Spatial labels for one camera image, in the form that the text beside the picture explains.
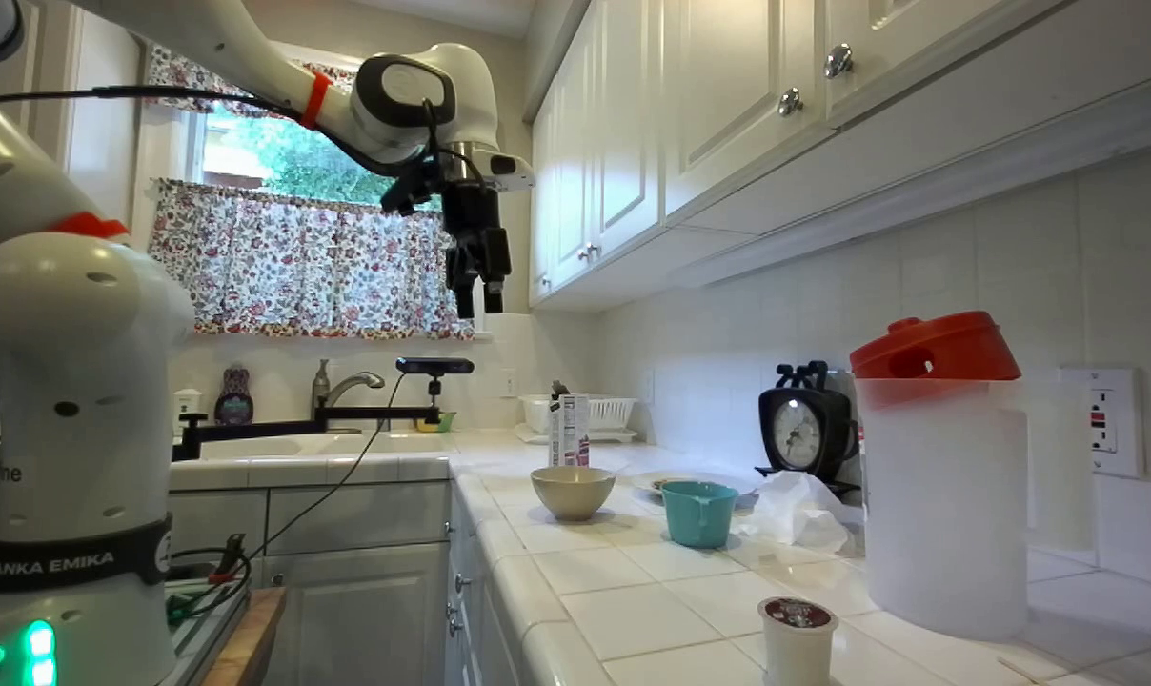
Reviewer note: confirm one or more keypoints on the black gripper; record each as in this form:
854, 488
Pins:
475, 233

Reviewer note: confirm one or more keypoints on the translucent pitcher with red lid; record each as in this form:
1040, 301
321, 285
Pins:
942, 509

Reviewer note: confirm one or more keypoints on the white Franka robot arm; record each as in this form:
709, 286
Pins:
82, 384

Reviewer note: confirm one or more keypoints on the white dish container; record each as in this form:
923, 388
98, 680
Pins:
597, 414

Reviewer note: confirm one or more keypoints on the silver cabinet knob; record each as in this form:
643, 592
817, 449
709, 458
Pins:
791, 101
592, 252
841, 59

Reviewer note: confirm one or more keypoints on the granulated sugar box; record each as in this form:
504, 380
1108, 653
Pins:
569, 425

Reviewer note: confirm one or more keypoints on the chrome sink faucet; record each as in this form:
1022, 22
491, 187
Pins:
326, 390

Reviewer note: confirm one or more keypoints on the floral window curtain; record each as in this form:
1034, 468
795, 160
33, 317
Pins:
296, 260

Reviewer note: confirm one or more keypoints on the beige ceramic bowl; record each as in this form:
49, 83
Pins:
574, 492

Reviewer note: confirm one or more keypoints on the dark soap bottle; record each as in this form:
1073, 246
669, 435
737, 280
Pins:
235, 403

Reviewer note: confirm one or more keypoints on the white counter drawers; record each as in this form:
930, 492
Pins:
483, 596

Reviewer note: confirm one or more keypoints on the teal measuring cup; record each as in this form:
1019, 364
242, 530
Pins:
700, 515

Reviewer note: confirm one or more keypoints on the white sink base cabinet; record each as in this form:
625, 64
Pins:
331, 586

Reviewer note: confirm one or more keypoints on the floral window valance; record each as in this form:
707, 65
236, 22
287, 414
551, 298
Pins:
181, 78

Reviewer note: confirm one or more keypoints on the white plastic bag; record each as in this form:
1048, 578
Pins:
799, 515

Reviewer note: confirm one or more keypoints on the wooden table top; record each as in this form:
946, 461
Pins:
249, 642

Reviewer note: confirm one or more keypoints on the white coffee pod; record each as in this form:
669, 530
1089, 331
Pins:
799, 642

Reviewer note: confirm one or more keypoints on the black stereo camera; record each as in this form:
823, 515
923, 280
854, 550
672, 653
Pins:
430, 367

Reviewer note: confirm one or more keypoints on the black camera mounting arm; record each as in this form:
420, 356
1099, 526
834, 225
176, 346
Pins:
284, 428

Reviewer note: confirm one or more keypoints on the white upper wall cabinets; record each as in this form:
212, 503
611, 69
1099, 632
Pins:
729, 101

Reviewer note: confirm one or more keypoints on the white wall outlet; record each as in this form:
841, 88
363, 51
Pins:
1108, 421

